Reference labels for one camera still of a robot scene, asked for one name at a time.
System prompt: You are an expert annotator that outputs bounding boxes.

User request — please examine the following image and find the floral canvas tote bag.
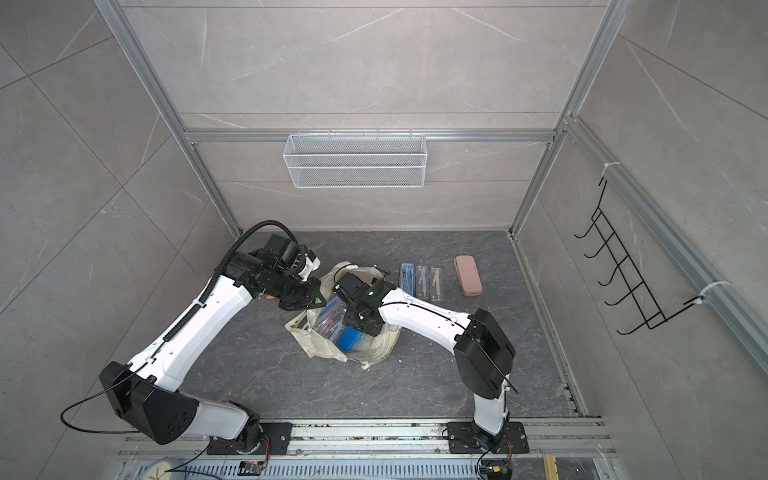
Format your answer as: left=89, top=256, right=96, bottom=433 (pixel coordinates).
left=285, top=262, right=401, bottom=369

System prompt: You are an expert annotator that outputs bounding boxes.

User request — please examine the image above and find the small clear plastic box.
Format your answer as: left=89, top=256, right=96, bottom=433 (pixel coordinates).
left=429, top=267, right=443, bottom=303

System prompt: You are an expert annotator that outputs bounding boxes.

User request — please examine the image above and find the blue box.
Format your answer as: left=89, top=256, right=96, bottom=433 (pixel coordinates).
left=336, top=327, right=361, bottom=352

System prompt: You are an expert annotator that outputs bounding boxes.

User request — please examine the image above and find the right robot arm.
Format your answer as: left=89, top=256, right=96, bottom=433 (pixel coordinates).
left=336, top=287, right=515, bottom=438

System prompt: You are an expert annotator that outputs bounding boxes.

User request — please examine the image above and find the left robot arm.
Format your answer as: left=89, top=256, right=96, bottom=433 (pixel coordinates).
left=99, top=221, right=325, bottom=450

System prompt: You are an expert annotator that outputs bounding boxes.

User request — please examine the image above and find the pink glasses case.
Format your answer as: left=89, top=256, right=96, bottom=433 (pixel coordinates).
left=454, top=255, right=483, bottom=297

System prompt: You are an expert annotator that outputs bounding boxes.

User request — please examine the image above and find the white round clock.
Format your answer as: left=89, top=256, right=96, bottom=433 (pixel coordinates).
left=139, top=459, right=186, bottom=480

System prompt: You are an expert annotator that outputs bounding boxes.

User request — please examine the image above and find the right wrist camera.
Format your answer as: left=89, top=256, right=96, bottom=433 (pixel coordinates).
left=334, top=272, right=371, bottom=303

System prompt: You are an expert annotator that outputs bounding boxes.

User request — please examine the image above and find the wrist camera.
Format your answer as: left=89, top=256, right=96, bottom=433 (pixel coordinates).
left=265, top=234, right=320, bottom=276
left=334, top=272, right=371, bottom=303

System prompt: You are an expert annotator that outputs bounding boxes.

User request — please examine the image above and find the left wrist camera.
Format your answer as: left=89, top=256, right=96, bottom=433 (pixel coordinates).
left=265, top=234, right=320, bottom=276

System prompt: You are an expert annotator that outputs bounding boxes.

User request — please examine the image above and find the white wire mesh basket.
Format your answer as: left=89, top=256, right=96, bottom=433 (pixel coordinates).
left=283, top=132, right=428, bottom=189

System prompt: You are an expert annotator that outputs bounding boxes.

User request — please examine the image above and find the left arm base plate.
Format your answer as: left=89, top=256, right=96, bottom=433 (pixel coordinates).
left=206, top=421, right=293, bottom=455

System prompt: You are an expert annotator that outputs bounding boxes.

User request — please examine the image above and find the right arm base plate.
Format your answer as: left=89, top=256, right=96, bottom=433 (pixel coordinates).
left=443, top=422, right=530, bottom=455

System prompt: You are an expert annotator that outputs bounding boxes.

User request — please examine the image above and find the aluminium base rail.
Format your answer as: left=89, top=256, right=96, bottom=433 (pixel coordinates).
left=107, top=417, right=618, bottom=463

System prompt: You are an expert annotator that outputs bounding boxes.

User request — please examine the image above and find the black wire hook rack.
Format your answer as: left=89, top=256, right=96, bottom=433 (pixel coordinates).
left=573, top=178, right=704, bottom=336

